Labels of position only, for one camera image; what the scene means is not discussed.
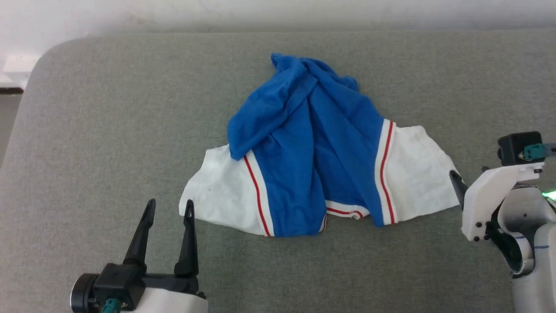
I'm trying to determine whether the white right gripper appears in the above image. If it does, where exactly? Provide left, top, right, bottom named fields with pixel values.
left=449, top=163, right=544, bottom=242

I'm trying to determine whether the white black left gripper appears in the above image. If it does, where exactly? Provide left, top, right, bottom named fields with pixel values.
left=123, top=199, right=209, bottom=313

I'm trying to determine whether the blue white red-trimmed jersey shirt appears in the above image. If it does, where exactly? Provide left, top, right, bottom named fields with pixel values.
left=179, top=53, right=462, bottom=238

